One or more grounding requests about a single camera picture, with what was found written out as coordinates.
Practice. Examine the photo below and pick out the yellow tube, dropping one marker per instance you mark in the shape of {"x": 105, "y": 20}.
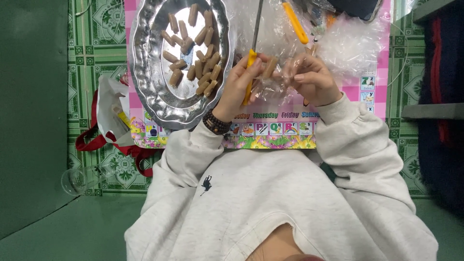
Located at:
{"x": 122, "y": 116}

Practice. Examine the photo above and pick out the person's right hand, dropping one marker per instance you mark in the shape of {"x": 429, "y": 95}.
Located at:
{"x": 319, "y": 87}

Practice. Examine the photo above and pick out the clear plastic wrap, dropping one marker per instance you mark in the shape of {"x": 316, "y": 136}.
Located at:
{"x": 348, "y": 43}

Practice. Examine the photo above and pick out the white plastic bag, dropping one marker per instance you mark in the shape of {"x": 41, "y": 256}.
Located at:
{"x": 108, "y": 108}

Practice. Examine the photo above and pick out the black pouch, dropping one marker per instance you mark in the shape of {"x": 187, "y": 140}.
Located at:
{"x": 357, "y": 9}

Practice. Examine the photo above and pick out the white hooded sweatshirt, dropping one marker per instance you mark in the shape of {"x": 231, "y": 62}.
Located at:
{"x": 275, "y": 203}

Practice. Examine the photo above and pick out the clear drinking glass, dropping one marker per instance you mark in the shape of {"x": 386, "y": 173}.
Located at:
{"x": 85, "y": 178}

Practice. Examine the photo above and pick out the brown sausage piece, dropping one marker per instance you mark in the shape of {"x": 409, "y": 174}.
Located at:
{"x": 269, "y": 67}

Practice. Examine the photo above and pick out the person's left hand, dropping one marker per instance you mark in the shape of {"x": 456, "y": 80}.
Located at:
{"x": 234, "y": 90}

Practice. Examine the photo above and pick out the silver metal tray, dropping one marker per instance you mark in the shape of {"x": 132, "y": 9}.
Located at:
{"x": 152, "y": 83}

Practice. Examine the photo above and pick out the dark blue fabric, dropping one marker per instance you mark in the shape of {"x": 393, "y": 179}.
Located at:
{"x": 446, "y": 145}

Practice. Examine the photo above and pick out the pile of brown sausages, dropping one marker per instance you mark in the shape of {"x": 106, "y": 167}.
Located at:
{"x": 197, "y": 54}

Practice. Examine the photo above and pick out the pink alphabet table mat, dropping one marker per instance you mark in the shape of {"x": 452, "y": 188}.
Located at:
{"x": 362, "y": 98}

